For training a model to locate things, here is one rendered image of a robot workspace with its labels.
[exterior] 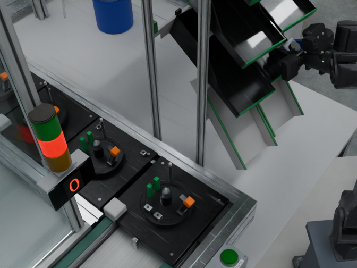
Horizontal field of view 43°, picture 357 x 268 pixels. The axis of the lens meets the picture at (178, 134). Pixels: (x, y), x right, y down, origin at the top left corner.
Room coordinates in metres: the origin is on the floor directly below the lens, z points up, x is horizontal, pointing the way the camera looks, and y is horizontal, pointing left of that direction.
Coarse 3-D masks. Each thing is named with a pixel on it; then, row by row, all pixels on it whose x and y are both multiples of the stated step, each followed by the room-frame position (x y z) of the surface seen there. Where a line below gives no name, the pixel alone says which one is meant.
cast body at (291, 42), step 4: (288, 40) 0.94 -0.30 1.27; (292, 40) 0.95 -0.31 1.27; (284, 44) 0.93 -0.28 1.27; (288, 44) 0.93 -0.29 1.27; (292, 44) 0.93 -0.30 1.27; (296, 44) 0.93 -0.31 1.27; (280, 48) 0.93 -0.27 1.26; (284, 48) 0.92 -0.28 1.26; (288, 48) 0.92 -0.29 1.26; (292, 48) 0.91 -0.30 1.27; (296, 48) 0.92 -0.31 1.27; (300, 48) 0.92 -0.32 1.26; (272, 52) 0.95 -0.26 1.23; (296, 52) 0.91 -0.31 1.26; (300, 52) 0.92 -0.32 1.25; (276, 56) 0.94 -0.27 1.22; (276, 60) 0.94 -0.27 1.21; (280, 60) 0.93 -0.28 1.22; (280, 64) 0.92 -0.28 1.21
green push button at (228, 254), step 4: (224, 252) 0.50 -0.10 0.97; (228, 252) 0.50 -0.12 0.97; (232, 252) 0.50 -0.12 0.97; (224, 256) 0.49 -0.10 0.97; (228, 256) 0.49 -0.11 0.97; (232, 256) 0.49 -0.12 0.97; (236, 256) 0.49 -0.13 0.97; (224, 260) 0.48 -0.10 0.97; (228, 260) 0.48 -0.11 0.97; (232, 260) 0.48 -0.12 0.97; (236, 260) 0.48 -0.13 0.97; (228, 264) 0.47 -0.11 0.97; (232, 264) 0.47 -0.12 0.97
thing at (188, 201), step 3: (183, 195) 0.61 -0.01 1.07; (180, 198) 0.60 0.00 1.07; (183, 198) 0.60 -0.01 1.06; (186, 198) 0.60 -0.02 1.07; (189, 198) 0.60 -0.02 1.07; (183, 201) 0.60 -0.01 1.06; (186, 201) 0.59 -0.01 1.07; (189, 201) 0.59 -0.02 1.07; (192, 201) 0.59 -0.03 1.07; (186, 204) 0.58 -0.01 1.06; (189, 204) 0.58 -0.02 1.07; (183, 207) 0.59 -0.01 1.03; (186, 207) 0.59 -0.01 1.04; (189, 207) 0.58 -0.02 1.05; (180, 210) 0.60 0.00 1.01; (183, 210) 0.59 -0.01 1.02
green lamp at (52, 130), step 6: (54, 120) 0.56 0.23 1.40; (36, 126) 0.55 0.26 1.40; (42, 126) 0.55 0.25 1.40; (48, 126) 0.55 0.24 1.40; (54, 126) 0.56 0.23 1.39; (60, 126) 0.58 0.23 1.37; (36, 132) 0.55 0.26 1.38; (42, 132) 0.55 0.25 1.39; (48, 132) 0.55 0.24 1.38; (54, 132) 0.56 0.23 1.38; (60, 132) 0.57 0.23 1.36; (42, 138) 0.55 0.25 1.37; (48, 138) 0.55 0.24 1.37; (54, 138) 0.55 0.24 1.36
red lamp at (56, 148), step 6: (60, 138) 0.56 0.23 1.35; (42, 144) 0.55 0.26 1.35; (48, 144) 0.55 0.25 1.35; (54, 144) 0.55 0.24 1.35; (60, 144) 0.56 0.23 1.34; (66, 144) 0.58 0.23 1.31; (42, 150) 0.56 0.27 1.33; (48, 150) 0.55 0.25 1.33; (54, 150) 0.55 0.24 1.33; (60, 150) 0.56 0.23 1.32; (48, 156) 0.55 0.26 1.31; (54, 156) 0.55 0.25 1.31
